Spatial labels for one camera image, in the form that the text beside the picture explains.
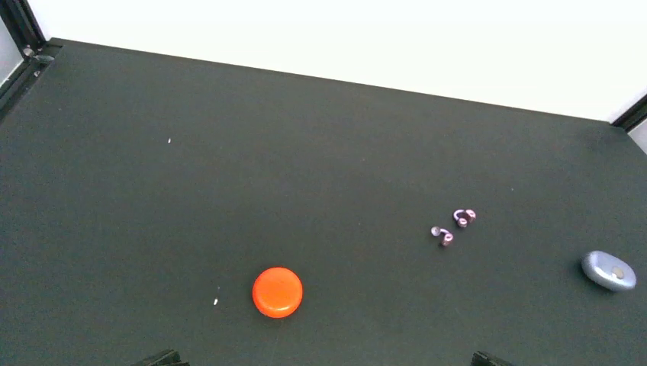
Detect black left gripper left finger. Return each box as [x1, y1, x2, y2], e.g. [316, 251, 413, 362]
[132, 349, 189, 366]

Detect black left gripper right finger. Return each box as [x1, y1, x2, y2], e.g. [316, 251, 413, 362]
[471, 352, 513, 366]

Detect purple earbud with ear hook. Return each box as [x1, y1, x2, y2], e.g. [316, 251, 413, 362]
[430, 226, 454, 247]

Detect lavender earbud charging case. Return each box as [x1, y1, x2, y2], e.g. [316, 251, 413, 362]
[581, 250, 637, 292]

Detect orange round bottle cap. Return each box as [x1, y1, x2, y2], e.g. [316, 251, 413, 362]
[252, 267, 304, 319]

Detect black right rear frame post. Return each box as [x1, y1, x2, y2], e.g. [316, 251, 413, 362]
[611, 95, 647, 133]

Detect black frame post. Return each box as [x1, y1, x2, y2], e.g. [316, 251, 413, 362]
[1, 0, 62, 118]
[611, 95, 647, 133]

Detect black left rear frame post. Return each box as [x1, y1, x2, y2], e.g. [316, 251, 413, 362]
[1, 0, 62, 118]

